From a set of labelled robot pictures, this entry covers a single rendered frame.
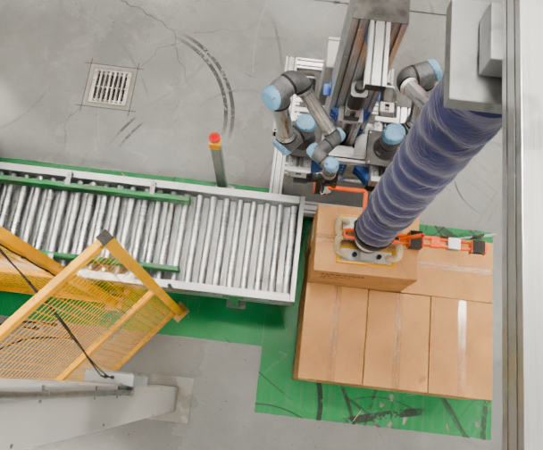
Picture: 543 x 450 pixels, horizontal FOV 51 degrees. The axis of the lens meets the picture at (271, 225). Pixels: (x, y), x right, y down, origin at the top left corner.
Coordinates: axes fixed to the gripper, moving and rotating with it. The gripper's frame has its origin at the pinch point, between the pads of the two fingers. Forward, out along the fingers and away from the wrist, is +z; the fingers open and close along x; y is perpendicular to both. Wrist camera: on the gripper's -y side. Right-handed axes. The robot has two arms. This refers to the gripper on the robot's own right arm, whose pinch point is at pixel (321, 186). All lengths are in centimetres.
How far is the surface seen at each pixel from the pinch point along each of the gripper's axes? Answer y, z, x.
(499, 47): 26, -188, -32
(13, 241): -131, -75, -66
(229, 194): -56, 48, 7
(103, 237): -86, -103, -67
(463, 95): 20, -179, -41
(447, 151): 28, -142, -39
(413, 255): 57, 14, -32
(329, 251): 8.3, 13.7, -34.1
